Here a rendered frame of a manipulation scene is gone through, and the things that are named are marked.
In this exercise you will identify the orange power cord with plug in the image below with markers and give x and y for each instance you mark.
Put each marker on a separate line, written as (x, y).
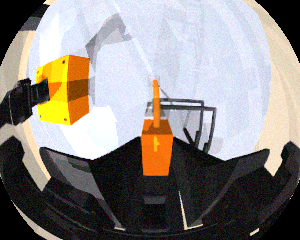
(157, 140)

